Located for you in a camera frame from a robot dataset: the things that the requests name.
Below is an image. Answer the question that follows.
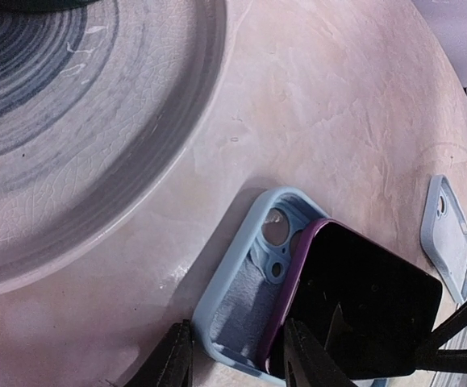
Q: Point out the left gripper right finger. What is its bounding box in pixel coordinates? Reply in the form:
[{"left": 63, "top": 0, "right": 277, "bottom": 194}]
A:
[{"left": 283, "top": 318, "right": 356, "bottom": 387}]

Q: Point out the grey ceramic plate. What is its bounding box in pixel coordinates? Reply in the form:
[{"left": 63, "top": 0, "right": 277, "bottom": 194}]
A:
[{"left": 0, "top": 1, "right": 227, "bottom": 294}]

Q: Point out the purple edged black phone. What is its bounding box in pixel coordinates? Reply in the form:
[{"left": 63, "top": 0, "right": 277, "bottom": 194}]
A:
[{"left": 256, "top": 218, "right": 442, "bottom": 380}]

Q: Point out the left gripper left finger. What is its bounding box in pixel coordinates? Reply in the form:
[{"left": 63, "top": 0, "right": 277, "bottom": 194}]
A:
[{"left": 125, "top": 319, "right": 194, "bottom": 387}]

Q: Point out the light blue phone case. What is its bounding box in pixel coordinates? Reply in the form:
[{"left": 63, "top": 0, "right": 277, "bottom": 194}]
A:
[
  {"left": 420, "top": 174, "right": 467, "bottom": 304},
  {"left": 192, "top": 186, "right": 328, "bottom": 386}
]

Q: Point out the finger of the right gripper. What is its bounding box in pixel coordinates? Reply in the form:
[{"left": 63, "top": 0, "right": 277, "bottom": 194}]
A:
[{"left": 414, "top": 277, "right": 467, "bottom": 378}]

